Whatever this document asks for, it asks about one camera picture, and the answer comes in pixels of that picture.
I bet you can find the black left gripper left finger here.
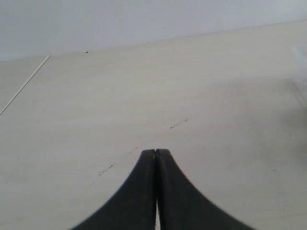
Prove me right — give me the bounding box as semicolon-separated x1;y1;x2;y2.
74;149;156;230

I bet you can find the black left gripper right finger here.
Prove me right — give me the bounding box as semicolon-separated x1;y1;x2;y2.
155;149;251;230

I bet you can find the clear plastic container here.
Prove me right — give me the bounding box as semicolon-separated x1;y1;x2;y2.
285;43;307;110

